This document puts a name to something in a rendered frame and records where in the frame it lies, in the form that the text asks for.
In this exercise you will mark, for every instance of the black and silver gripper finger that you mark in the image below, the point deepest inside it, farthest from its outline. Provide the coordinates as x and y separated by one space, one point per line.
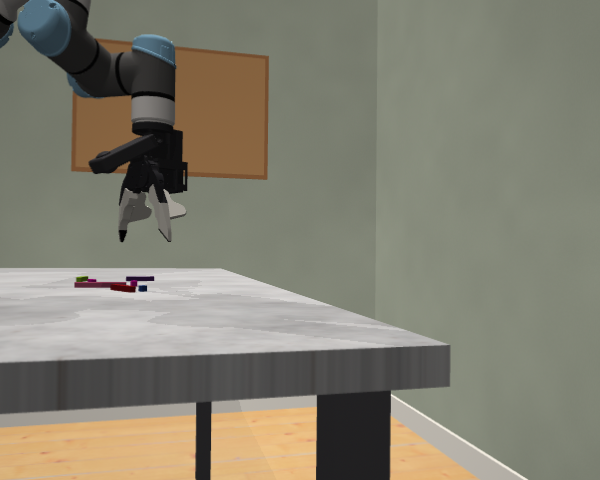
132 208
165 208

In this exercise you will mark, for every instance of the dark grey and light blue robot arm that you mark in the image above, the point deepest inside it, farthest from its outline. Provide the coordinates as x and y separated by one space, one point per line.
57 29

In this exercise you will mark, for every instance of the red rod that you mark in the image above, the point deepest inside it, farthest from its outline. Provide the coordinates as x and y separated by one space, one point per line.
123 288

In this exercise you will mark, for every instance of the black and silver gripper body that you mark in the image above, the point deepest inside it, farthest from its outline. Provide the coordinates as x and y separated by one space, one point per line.
170 146

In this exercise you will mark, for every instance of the pink rod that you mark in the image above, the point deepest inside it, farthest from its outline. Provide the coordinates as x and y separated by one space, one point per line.
96 284

